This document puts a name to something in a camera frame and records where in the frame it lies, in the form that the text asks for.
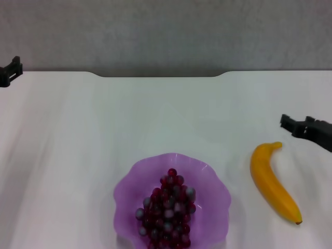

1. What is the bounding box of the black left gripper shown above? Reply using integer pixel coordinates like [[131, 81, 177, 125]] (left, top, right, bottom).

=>
[[0, 55, 24, 88]]

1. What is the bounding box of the red grape bunch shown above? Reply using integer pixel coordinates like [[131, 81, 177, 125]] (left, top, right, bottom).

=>
[[134, 168, 197, 249]]

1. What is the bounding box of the purple wavy plastic bowl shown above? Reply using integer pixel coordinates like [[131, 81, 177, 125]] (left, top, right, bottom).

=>
[[113, 152, 232, 249]]

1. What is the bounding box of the yellow banana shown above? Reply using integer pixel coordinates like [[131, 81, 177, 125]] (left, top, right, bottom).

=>
[[250, 141, 303, 226]]

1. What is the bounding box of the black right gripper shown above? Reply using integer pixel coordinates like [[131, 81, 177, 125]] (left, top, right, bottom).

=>
[[280, 114, 332, 153]]

